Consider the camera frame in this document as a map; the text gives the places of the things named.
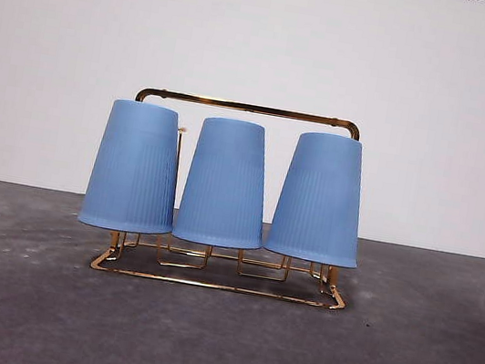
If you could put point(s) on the blue ribbed plastic cup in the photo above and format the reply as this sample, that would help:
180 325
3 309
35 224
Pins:
223 188
133 174
317 203

